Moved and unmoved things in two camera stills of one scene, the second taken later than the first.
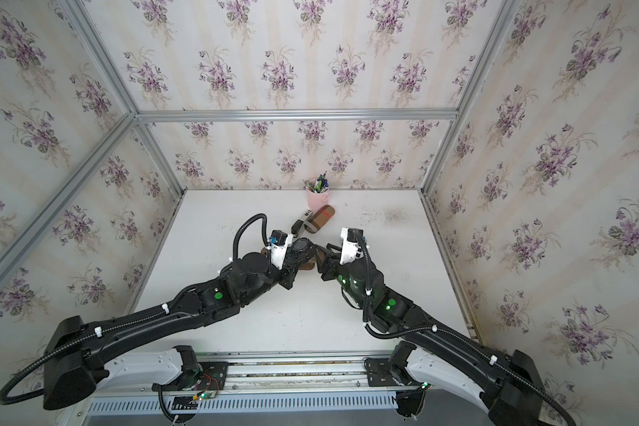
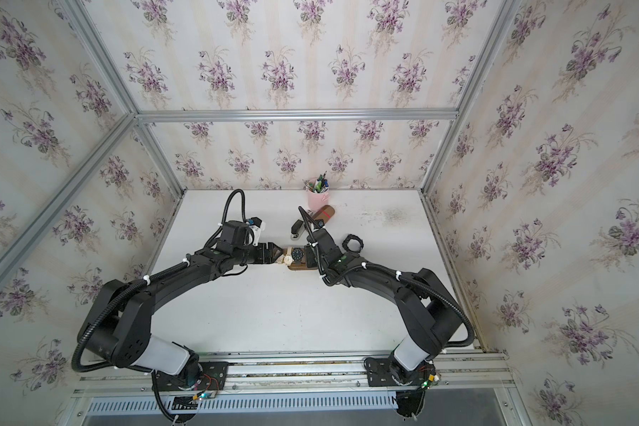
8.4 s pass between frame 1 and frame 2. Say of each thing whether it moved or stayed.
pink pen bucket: stayed
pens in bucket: stayed
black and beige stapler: stayed
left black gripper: moved
